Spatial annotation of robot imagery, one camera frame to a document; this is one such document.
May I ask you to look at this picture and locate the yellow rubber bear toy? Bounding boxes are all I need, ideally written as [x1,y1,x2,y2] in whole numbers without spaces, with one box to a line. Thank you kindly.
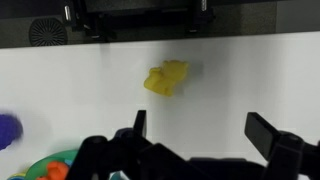
[143,59,190,98]

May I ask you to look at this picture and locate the rainbow striped toy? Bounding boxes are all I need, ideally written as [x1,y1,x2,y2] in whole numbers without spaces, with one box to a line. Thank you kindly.
[5,171,30,180]

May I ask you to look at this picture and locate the round black grille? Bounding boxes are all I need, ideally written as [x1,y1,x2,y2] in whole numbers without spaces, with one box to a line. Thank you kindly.
[28,17,69,48]

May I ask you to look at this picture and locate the green round plate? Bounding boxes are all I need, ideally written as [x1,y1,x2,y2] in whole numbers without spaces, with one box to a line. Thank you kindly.
[24,149,80,180]

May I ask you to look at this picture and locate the orange rubber animal toy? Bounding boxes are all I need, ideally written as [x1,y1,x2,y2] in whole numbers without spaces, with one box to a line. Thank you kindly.
[35,160,70,180]

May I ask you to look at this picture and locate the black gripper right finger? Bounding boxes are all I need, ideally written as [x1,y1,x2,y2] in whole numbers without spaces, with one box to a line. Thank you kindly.
[244,111,320,180]

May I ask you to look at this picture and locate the purple spiky ball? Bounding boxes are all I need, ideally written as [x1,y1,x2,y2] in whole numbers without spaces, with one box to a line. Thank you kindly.
[0,113,24,151]

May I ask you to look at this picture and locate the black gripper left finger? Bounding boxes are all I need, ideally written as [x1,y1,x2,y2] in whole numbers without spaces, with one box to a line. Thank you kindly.
[66,109,201,180]

